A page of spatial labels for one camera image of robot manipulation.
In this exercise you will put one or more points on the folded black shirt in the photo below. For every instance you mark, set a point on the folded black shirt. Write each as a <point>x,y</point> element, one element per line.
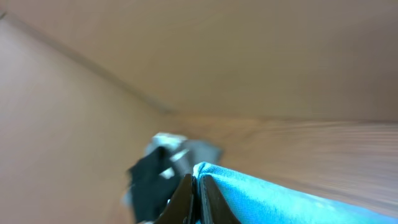
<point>153,182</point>

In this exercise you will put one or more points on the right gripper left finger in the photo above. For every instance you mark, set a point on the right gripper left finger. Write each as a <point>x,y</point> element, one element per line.
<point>181,208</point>

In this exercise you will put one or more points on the folded grey shirt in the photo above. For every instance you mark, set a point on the folded grey shirt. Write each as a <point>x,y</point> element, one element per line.
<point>192,152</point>

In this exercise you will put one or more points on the light blue printed t-shirt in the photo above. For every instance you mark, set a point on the light blue printed t-shirt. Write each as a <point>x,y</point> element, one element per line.
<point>254,200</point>

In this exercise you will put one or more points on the folded white shirt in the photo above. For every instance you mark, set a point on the folded white shirt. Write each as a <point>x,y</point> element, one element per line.
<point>168,140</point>

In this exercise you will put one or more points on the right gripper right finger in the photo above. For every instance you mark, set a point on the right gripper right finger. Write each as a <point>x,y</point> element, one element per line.
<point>213,206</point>

